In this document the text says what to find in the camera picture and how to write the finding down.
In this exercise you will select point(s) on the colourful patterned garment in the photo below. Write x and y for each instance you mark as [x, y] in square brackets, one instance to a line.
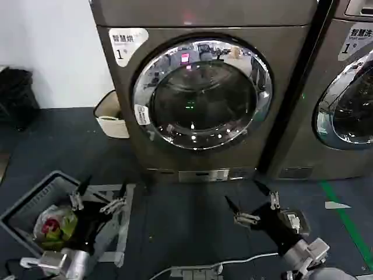
[55, 226]

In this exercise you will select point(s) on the green floor tape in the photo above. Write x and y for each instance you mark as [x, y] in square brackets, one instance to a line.
[344, 216]

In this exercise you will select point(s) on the round glass dryer door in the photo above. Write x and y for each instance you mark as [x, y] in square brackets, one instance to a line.
[349, 116]
[204, 99]

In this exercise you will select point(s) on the grey front-load dryer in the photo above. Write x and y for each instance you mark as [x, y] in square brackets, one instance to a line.
[204, 20]
[317, 163]

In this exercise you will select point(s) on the white waste bin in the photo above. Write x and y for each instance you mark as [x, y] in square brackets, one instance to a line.
[112, 126]

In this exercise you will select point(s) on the white paper scrap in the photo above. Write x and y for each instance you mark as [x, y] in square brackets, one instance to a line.
[336, 205]

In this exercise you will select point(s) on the small white door sticker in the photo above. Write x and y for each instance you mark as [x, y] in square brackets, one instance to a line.
[142, 115]

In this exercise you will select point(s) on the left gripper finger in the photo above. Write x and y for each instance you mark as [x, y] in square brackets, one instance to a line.
[78, 197]
[114, 204]

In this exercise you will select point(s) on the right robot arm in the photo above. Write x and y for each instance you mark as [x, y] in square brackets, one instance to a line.
[309, 253]

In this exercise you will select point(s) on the white number label sticker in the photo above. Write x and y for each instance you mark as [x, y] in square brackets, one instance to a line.
[354, 41]
[125, 43]

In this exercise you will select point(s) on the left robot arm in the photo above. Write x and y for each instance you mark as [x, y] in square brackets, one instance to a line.
[65, 262]

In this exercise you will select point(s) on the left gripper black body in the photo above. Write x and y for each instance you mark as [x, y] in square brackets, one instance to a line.
[87, 226]

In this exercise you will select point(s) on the grey plastic laundry basket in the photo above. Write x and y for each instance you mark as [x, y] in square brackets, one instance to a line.
[35, 195]

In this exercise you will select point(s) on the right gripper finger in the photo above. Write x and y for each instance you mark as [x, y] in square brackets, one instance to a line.
[243, 217]
[274, 198]

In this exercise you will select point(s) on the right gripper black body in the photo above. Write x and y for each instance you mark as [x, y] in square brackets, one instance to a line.
[274, 227]

